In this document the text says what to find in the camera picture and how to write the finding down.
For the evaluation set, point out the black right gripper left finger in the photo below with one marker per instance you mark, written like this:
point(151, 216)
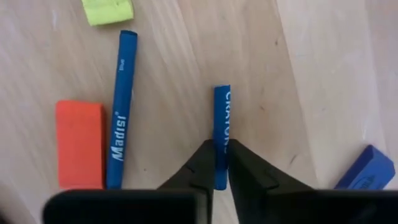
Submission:
point(186, 205)

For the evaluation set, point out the blue crayon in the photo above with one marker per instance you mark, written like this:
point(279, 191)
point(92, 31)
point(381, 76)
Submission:
point(222, 112)
point(122, 102)

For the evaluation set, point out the royal blue printed eraser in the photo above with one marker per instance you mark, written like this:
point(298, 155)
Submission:
point(363, 169)

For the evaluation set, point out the yellow eraser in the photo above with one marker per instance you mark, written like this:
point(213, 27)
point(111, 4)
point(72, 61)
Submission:
point(107, 11)

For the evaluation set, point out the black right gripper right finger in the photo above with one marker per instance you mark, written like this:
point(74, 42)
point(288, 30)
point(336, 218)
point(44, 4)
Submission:
point(280, 205)

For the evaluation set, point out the orange eraser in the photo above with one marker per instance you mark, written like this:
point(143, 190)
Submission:
point(80, 143)

